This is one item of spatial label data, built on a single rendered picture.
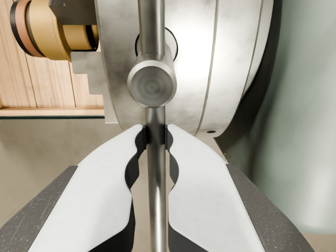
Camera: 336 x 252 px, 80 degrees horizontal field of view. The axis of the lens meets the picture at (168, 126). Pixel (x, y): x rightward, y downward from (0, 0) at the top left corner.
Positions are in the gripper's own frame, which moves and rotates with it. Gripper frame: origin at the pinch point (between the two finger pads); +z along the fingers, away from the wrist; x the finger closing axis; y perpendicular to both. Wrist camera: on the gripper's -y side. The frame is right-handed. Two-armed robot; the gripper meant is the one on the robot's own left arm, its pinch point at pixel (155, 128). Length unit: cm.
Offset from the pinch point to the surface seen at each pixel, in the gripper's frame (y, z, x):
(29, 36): -3.0, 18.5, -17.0
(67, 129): 71, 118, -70
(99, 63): 0.6, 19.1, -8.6
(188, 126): 5.2, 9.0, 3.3
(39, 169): 104, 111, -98
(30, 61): 5, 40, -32
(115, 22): -5.3, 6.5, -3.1
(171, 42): -3.9, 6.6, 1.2
